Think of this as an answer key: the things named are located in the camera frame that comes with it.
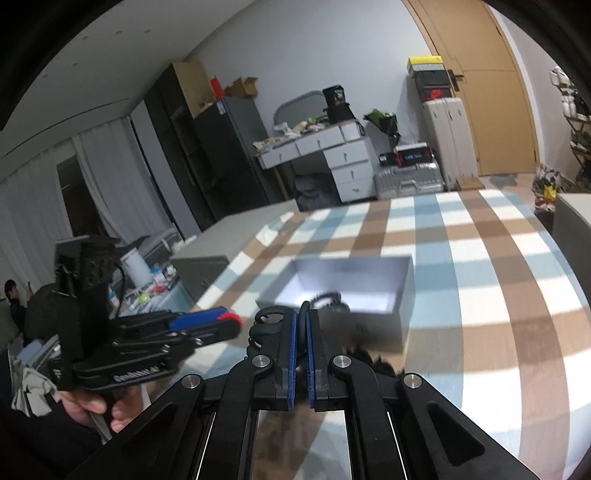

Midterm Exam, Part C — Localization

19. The pile of desk clutter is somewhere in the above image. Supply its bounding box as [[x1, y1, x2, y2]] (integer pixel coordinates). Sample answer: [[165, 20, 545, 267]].
[[253, 117, 331, 151]]

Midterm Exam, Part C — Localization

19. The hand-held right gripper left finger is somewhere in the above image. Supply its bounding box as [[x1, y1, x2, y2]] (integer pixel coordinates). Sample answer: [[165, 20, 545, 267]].
[[65, 302, 301, 480]]

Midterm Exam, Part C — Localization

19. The black bag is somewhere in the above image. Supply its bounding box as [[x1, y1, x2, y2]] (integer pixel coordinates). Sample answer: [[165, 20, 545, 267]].
[[322, 84, 358, 124]]

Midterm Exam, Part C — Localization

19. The yellow lid shoe box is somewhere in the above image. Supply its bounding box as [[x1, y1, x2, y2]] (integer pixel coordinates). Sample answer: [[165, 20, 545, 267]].
[[407, 55, 444, 73]]

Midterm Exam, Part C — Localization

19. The tall brown cardboard panel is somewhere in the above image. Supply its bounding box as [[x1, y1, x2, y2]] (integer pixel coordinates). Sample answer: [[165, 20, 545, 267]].
[[172, 60, 215, 118]]

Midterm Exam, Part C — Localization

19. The plain black shoe box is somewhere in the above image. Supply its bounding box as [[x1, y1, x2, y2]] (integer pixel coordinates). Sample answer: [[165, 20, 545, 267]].
[[412, 69, 451, 88]]

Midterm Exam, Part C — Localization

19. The dark grey bag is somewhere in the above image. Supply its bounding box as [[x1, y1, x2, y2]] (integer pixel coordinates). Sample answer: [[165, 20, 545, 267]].
[[293, 173, 340, 210]]

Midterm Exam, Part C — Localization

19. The wooden shelf rack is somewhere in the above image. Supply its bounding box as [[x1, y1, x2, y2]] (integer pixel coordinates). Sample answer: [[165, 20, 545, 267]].
[[549, 67, 591, 162]]

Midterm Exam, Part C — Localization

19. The black cabinet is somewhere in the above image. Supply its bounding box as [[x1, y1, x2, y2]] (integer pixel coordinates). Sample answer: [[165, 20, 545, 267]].
[[143, 62, 218, 227]]

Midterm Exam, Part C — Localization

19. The white curtain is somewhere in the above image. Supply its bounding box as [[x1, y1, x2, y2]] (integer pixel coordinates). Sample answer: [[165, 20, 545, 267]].
[[0, 115, 185, 296]]

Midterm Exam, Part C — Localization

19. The grey cardboard box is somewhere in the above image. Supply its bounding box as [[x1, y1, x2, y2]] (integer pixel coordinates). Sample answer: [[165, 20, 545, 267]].
[[255, 255, 415, 355]]

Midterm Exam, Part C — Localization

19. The grey cabinet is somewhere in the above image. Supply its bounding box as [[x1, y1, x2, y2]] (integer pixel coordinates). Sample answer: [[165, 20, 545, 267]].
[[551, 193, 591, 296]]

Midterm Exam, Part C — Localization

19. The grey bed frame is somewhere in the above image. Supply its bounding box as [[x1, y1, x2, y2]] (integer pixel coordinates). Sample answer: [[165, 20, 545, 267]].
[[170, 199, 301, 301]]

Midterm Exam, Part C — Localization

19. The grey rounded board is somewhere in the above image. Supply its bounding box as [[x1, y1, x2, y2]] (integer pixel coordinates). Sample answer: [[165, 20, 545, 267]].
[[273, 91, 326, 134]]

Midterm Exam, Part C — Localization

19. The black cord loop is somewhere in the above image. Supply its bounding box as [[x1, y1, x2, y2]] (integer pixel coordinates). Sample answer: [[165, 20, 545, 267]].
[[249, 304, 297, 354]]

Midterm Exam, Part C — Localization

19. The black shoe box red print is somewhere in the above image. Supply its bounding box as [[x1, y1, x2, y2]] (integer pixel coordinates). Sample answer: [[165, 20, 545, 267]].
[[418, 87, 455, 103]]

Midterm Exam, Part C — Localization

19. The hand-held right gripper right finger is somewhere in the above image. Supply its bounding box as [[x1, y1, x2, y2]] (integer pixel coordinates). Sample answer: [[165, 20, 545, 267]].
[[305, 302, 527, 480]]

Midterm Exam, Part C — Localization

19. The person's left hand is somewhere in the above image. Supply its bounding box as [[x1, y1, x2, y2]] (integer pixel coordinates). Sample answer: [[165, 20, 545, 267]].
[[62, 388, 146, 435]]

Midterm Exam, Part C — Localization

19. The grey refrigerator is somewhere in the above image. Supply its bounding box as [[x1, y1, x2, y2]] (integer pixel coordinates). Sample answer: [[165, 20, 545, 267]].
[[194, 96, 282, 217]]

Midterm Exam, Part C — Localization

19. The open cardboard box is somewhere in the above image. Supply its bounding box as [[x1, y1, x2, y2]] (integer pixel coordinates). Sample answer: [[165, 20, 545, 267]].
[[225, 76, 259, 99]]

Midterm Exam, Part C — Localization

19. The white kettle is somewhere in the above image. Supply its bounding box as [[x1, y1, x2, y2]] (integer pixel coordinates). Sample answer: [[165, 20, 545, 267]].
[[121, 247, 153, 287]]

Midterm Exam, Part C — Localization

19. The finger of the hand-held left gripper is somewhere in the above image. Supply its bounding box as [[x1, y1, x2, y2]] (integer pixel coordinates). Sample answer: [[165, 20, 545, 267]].
[[115, 307, 242, 339], [111, 325, 241, 366]]

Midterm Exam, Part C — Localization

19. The white desk with drawers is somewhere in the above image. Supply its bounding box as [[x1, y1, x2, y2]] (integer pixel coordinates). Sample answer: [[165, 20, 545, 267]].
[[257, 122, 377, 204]]

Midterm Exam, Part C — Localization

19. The white suitcase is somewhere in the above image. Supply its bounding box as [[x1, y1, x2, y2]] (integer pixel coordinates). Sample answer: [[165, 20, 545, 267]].
[[422, 97, 481, 183]]

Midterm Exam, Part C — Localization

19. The black beaded necklace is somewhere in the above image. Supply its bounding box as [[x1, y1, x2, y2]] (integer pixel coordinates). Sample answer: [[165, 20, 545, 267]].
[[310, 290, 354, 324]]

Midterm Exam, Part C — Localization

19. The silver suitcase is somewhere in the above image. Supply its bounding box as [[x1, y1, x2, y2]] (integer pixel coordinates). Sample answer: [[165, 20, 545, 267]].
[[373, 161, 446, 200]]

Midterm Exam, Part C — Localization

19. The cluttered side table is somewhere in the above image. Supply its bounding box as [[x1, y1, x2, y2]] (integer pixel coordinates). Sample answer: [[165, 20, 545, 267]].
[[108, 263, 185, 317]]

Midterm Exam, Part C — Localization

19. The black shoe box blue label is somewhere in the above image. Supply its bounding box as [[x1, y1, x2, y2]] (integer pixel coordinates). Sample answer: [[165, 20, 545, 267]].
[[393, 143, 435, 168]]

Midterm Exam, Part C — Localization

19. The black lace choker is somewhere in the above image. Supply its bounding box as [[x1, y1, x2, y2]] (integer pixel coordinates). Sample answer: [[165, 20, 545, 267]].
[[346, 344, 407, 378]]

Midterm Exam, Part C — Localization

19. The person's left forearm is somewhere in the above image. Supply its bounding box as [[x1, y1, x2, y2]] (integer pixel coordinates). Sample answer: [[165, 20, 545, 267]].
[[0, 392, 114, 480]]

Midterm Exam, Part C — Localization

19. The green bag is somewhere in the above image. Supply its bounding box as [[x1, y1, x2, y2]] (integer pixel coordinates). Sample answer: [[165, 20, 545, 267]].
[[364, 108, 399, 136]]

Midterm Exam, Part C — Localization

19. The wooden door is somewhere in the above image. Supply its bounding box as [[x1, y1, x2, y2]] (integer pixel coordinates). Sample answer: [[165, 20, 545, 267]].
[[402, 0, 541, 178]]

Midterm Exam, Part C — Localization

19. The grey crumpled cloth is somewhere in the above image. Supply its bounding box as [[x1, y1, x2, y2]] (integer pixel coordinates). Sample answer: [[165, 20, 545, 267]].
[[11, 364, 61, 416]]

